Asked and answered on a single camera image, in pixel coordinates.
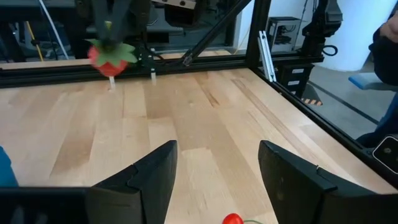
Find person's hand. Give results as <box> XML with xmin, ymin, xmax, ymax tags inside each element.
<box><xmin>379</xmin><ymin>18</ymin><xmax>398</xmax><ymax>44</ymax></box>

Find person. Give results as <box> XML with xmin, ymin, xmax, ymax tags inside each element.
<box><xmin>356</xmin><ymin>2</ymin><xmax>398</xmax><ymax>149</ymax></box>

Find grey computer case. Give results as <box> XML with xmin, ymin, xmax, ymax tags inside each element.
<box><xmin>266</xmin><ymin>16</ymin><xmax>302</xmax><ymax>53</ymax></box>

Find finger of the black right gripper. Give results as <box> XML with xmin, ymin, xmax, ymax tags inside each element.
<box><xmin>110</xmin><ymin>0</ymin><xmax>132</xmax><ymax>44</ymax></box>
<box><xmin>91</xmin><ymin>0</ymin><xmax>112</xmax><ymax>43</ymax></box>

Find black aluminium table frame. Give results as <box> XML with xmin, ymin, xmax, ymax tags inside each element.
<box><xmin>0</xmin><ymin>0</ymin><xmax>398</xmax><ymax>190</ymax></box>

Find black drawer unit white labels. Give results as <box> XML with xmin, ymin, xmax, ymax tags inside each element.
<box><xmin>275</xmin><ymin>63</ymin><xmax>315</xmax><ymax>98</ymax></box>

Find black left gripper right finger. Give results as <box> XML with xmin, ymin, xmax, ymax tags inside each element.
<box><xmin>258</xmin><ymin>139</ymin><xmax>343</xmax><ymax>224</ymax></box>

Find yellow hanging cable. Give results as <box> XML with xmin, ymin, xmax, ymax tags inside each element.
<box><xmin>24</xmin><ymin>21</ymin><xmax>44</xmax><ymax>62</ymax></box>

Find silver aluminium extrusion bar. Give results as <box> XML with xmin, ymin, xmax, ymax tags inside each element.
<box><xmin>257</xmin><ymin>30</ymin><xmax>277</xmax><ymax>83</ymax></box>

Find small red toy cherry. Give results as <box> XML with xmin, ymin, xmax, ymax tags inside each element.
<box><xmin>222</xmin><ymin>213</ymin><xmax>265</xmax><ymax>224</ymax></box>

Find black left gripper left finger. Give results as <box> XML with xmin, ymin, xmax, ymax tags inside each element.
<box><xmin>85</xmin><ymin>139</ymin><xmax>178</xmax><ymax>224</ymax></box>

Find white cable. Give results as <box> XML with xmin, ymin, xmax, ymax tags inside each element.
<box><xmin>37</xmin><ymin>0</ymin><xmax>70</xmax><ymax>60</ymax></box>

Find red toy strawberry green leaves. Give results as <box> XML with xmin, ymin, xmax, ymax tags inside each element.
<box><xmin>86</xmin><ymin>39</ymin><xmax>139</xmax><ymax>78</ymax></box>

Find teal plastic tupperware container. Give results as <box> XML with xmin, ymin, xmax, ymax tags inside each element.
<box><xmin>0</xmin><ymin>146</ymin><xmax>19</xmax><ymax>187</ymax></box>

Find black equipment stand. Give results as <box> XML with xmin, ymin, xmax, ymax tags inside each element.
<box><xmin>301</xmin><ymin>0</ymin><xmax>344</xmax><ymax>57</ymax></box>

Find silver metal plate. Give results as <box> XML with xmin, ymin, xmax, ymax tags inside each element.
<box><xmin>151</xmin><ymin>0</ymin><xmax>197</xmax><ymax>10</ymax></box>

